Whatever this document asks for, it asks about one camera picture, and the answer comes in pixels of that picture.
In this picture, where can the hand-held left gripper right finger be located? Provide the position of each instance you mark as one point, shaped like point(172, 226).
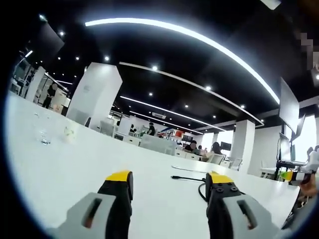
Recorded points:
point(221, 199)

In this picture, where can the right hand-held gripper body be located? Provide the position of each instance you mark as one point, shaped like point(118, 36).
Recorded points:
point(312, 164)

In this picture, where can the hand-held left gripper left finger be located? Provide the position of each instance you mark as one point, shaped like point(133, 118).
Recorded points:
point(82, 216)

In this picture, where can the white desk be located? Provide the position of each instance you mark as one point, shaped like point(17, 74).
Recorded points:
point(99, 154)

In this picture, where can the frosted desk partition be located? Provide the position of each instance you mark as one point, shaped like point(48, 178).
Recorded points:
point(157, 144)

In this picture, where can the person's right hand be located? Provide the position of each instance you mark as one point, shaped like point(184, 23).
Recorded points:
point(309, 189)

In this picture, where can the small white table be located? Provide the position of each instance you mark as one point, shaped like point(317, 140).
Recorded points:
point(268, 172)

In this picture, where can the small monitor screen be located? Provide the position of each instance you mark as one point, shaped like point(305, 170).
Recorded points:
point(285, 148)

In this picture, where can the white office chair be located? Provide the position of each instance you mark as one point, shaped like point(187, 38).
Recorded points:
point(236, 164)
point(217, 158)

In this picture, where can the slim white pillar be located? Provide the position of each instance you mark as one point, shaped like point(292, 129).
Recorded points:
point(244, 147)

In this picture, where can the black computer monitor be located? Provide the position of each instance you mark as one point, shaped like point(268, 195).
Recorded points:
point(226, 145)

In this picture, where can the red box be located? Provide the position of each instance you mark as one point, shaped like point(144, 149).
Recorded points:
point(178, 134)

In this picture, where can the clear plastic cup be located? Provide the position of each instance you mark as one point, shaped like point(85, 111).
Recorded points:
point(70, 133)

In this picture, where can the clear plastic packaging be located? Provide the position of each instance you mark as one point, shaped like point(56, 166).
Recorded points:
point(44, 140)

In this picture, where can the black panel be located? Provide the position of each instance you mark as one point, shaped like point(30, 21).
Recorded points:
point(88, 122)

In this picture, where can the thin straight ceiling light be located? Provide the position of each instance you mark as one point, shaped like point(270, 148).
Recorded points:
point(172, 112)
point(164, 122)

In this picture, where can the ceiling air vent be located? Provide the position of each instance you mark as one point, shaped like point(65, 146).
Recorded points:
point(159, 115)

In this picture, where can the wide white pillar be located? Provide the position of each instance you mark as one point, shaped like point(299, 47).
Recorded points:
point(97, 94)

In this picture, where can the narrow white pillar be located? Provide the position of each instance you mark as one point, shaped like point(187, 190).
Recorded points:
point(36, 84)

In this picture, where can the group of round ceiling spotlights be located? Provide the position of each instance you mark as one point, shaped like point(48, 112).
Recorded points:
point(106, 58)

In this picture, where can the long curved ceiling light strip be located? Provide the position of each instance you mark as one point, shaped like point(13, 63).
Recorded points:
point(194, 35)

